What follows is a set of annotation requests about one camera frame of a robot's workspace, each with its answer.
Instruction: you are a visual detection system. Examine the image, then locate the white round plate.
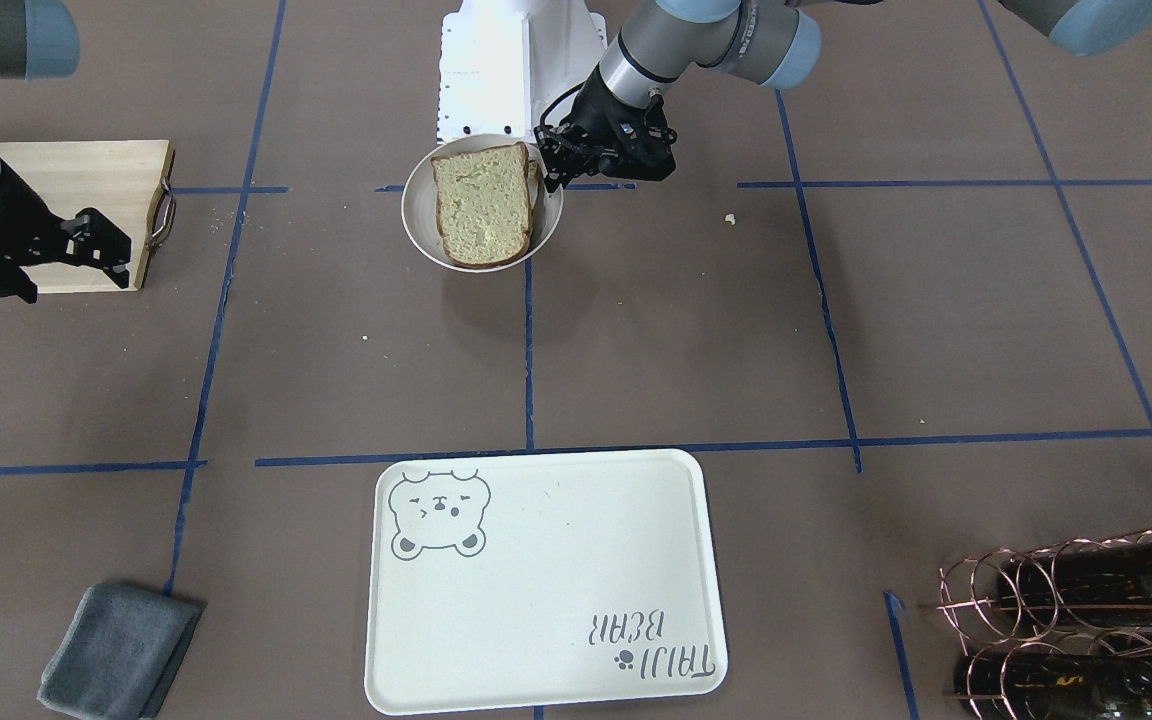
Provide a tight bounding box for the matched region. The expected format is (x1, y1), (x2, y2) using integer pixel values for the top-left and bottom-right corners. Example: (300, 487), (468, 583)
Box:
(401, 135), (564, 273)

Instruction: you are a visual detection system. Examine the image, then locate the grey folded cloth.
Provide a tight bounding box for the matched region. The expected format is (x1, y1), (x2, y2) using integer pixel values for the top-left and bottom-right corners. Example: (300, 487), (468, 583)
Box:
(37, 582), (202, 719)

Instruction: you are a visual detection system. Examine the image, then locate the dark wine bottle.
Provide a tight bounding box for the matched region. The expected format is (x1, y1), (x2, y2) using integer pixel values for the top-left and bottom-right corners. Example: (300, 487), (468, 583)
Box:
(952, 650), (1152, 719)
(995, 541), (1152, 629)

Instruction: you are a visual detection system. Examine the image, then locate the bread slice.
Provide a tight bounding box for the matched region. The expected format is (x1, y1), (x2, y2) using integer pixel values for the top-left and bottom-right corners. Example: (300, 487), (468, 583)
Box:
(431, 142), (532, 270)
(525, 159), (543, 247)

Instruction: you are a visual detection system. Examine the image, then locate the wooden cutting board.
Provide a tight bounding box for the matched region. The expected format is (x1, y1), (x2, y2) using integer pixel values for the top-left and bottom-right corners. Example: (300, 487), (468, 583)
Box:
(0, 138), (175, 291)

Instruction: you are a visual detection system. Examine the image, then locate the white bear serving tray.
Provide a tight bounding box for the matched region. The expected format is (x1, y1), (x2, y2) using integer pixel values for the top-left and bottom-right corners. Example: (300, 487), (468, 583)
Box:
(364, 448), (730, 717)

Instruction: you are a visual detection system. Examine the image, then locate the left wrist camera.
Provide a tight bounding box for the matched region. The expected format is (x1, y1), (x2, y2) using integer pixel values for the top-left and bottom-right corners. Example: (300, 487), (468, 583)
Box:
(594, 94), (677, 182)

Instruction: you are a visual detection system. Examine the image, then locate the dark wine bottle lower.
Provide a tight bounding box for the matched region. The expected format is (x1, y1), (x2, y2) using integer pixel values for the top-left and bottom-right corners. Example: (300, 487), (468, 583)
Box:
(952, 650), (1152, 719)

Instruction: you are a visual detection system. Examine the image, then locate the camera cable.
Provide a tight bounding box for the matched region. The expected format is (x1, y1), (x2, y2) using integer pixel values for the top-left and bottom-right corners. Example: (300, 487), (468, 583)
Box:
(535, 82), (592, 141)

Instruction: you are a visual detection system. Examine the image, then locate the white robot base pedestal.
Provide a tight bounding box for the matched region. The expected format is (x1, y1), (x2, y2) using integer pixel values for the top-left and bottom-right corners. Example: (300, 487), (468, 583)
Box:
(435, 1), (611, 143)

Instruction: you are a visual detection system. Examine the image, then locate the copper wire bottle rack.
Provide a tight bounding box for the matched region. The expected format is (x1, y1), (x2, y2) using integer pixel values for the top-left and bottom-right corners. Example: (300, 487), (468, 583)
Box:
(931, 528), (1152, 719)

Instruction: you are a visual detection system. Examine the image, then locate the dark wine bottle upper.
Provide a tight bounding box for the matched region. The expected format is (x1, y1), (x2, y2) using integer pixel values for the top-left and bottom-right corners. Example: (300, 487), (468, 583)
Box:
(995, 541), (1152, 629)

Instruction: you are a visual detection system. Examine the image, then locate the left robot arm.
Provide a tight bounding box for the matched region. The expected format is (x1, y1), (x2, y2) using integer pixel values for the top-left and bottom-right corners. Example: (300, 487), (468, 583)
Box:
(532, 1), (823, 192)

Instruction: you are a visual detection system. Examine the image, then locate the metal cutting board handle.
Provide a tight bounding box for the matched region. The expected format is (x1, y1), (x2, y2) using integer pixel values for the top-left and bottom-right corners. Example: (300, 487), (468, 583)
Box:
(146, 179), (177, 252)

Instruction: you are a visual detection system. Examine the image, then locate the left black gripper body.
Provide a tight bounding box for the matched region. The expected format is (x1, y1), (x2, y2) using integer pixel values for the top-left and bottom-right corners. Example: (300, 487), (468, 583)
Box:
(553, 76), (621, 156)

